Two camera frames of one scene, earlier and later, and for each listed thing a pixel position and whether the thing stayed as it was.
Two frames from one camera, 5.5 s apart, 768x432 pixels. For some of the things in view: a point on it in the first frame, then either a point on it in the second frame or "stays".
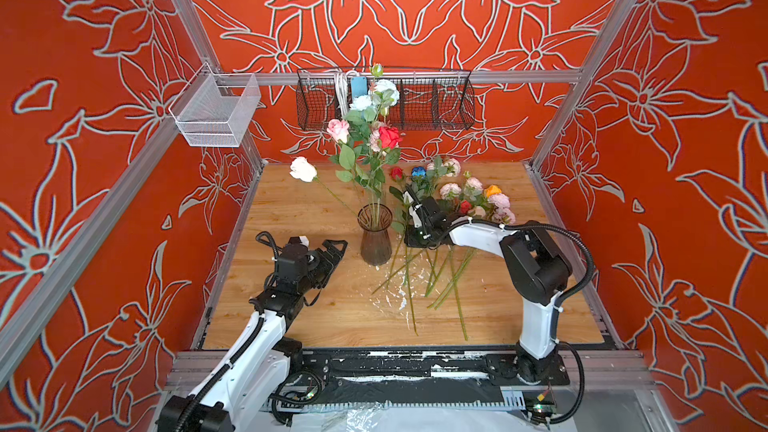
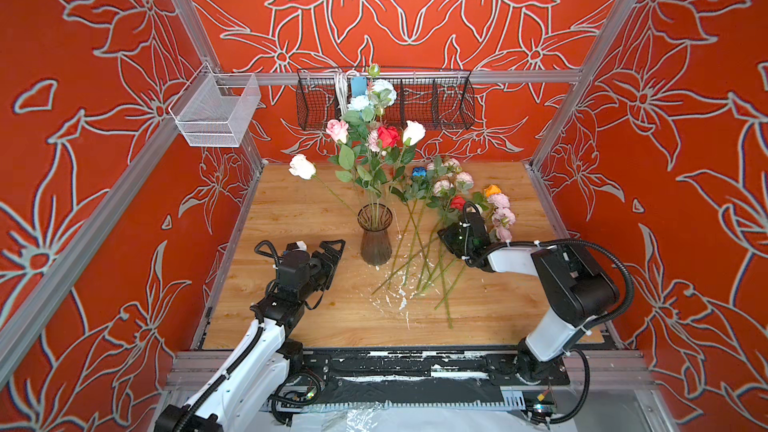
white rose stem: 302,169 stays
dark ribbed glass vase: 374,220 stays
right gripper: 408,238 -> 447,235
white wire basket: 216,109 stays
